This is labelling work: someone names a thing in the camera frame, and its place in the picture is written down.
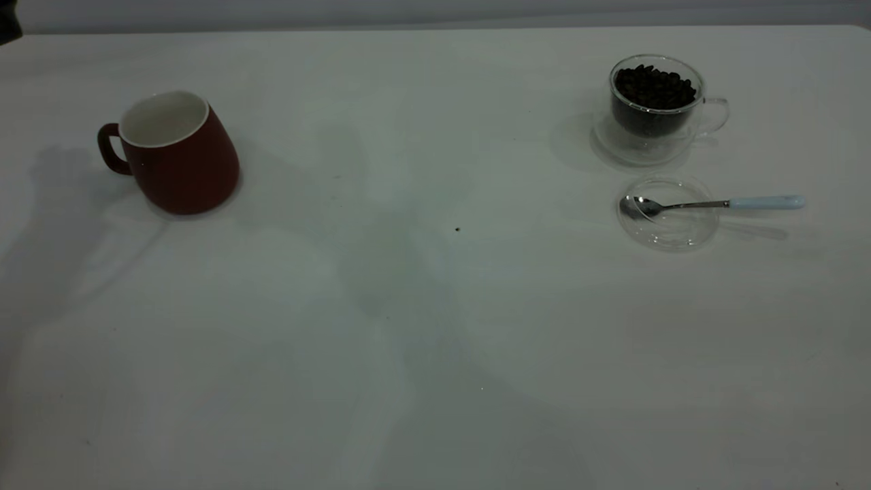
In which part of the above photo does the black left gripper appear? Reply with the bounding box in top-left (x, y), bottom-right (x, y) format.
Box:
top-left (0, 0), bottom-right (22, 46)

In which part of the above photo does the red ceramic mug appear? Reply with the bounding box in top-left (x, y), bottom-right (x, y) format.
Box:
top-left (97, 91), bottom-right (241, 216)

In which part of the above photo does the metal spoon pale blue handle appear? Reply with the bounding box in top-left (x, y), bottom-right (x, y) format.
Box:
top-left (619, 196), bottom-right (806, 223)

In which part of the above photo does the dark coffee beans pile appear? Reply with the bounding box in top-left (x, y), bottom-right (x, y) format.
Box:
top-left (612, 65), bottom-right (697, 139)

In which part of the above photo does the clear glass saucer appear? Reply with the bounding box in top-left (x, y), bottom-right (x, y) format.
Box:
top-left (617, 176), bottom-right (720, 252)

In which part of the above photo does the clear glass cup with handle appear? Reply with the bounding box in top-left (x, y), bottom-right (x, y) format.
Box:
top-left (592, 54), bottom-right (730, 166)

